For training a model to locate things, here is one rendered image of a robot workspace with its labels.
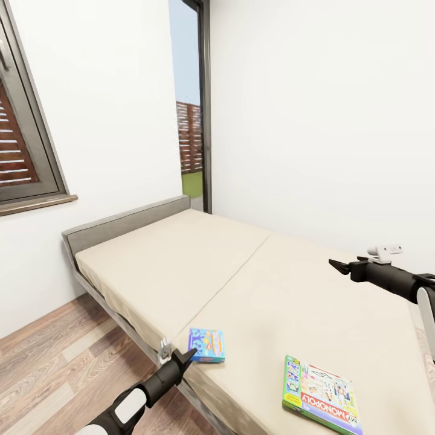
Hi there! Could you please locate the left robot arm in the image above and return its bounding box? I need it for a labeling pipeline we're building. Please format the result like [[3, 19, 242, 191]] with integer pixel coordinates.
[[75, 337, 198, 435]]

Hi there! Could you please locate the board game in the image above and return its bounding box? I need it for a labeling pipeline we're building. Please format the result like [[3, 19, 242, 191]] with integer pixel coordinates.
[[282, 355, 363, 435], [187, 327, 225, 363]]

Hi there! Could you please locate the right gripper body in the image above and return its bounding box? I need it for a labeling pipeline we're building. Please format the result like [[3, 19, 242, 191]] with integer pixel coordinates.
[[350, 260, 404, 293]]

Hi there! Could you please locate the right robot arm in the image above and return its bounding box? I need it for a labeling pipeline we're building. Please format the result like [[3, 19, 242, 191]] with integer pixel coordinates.
[[328, 243, 435, 364]]

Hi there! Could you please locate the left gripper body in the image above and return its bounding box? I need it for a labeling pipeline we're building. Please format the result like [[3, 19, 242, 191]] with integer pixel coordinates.
[[154, 348, 187, 395]]

